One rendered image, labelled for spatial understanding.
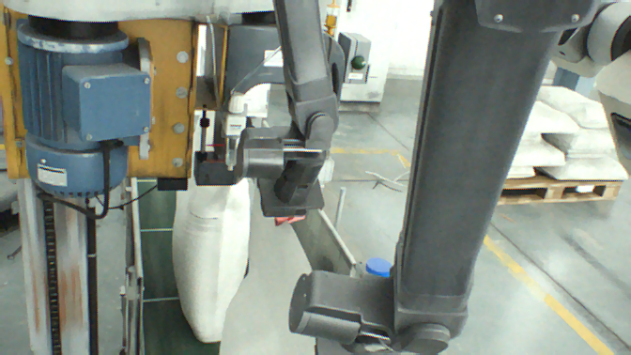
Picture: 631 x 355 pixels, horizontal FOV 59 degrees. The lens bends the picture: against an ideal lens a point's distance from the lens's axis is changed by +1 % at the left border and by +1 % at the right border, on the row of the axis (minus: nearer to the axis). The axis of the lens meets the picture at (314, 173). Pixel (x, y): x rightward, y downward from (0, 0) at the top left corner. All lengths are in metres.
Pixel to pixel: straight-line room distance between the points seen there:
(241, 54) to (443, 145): 0.79
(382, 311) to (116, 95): 0.47
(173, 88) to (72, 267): 0.47
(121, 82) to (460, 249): 0.54
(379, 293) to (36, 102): 0.58
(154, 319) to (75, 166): 0.96
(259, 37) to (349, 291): 0.65
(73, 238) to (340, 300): 0.85
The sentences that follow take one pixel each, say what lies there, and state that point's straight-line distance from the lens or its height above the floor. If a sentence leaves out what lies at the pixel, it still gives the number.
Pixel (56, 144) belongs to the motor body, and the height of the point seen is 1.18.
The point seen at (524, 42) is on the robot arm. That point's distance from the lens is 0.27.
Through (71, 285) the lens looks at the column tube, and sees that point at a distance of 1.34.
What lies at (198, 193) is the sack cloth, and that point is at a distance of 1.48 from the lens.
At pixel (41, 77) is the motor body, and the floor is 1.28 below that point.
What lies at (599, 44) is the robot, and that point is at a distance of 0.89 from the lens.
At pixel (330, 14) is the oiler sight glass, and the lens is 1.12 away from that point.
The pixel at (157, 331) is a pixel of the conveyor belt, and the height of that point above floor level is 0.38.
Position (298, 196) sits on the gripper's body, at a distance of 0.85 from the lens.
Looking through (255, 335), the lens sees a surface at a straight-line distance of 1.04.
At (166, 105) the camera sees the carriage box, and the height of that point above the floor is 1.18.
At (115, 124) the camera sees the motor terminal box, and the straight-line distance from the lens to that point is 0.82.
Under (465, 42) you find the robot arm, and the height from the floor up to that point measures 1.49.
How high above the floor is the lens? 1.53
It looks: 24 degrees down
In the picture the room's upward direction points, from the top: 9 degrees clockwise
